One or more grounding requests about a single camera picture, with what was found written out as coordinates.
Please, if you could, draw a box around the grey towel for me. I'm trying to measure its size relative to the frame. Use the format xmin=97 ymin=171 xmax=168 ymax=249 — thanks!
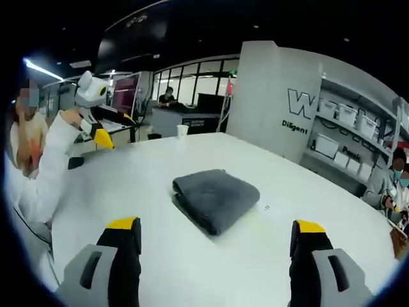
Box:
xmin=172 ymin=168 xmax=261 ymax=236

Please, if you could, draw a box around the person's left hand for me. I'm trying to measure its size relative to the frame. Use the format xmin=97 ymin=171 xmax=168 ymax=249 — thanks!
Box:
xmin=59 ymin=108 xmax=85 ymax=130

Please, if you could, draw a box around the dark red panel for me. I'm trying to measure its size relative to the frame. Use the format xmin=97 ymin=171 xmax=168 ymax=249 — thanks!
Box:
xmin=112 ymin=72 xmax=142 ymax=111

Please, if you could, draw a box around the small black object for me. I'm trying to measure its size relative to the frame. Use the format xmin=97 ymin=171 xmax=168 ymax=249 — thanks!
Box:
xmin=67 ymin=156 xmax=85 ymax=171

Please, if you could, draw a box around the grey reception counter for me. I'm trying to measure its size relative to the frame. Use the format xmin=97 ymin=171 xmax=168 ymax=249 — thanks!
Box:
xmin=151 ymin=104 xmax=225 ymax=136

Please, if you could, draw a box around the ceiling light strip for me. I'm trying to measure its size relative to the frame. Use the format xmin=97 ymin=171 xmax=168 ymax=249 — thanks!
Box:
xmin=22 ymin=58 xmax=63 ymax=81

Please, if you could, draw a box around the black monitor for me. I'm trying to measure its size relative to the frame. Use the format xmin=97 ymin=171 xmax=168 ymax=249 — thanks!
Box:
xmin=196 ymin=92 xmax=225 ymax=111

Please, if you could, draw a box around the brown bag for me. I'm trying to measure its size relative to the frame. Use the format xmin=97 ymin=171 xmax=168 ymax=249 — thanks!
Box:
xmin=389 ymin=219 xmax=409 ymax=260

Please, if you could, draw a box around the person's white clothing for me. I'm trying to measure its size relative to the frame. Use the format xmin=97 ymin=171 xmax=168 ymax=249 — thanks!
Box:
xmin=3 ymin=152 xmax=40 ymax=224

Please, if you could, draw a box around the white pillar with lettering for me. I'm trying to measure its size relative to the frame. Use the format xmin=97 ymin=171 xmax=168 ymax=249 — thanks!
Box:
xmin=226 ymin=40 xmax=322 ymax=164

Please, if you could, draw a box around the group of white storage boxes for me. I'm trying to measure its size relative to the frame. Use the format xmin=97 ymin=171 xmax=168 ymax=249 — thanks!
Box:
xmin=314 ymin=98 xmax=380 ymax=180

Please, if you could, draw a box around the grey metal shelving unit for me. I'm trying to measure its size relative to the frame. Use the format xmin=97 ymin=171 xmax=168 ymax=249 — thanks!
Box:
xmin=303 ymin=75 xmax=409 ymax=200

